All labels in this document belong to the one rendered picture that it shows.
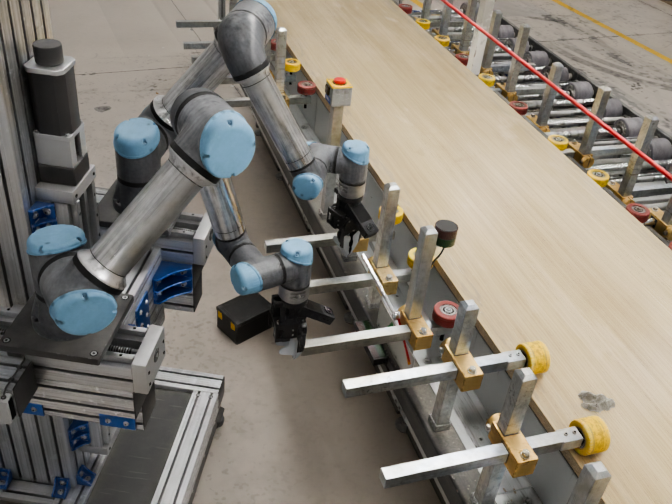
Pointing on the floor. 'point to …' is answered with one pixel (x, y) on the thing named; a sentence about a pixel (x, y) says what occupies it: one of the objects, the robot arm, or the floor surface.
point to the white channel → (480, 36)
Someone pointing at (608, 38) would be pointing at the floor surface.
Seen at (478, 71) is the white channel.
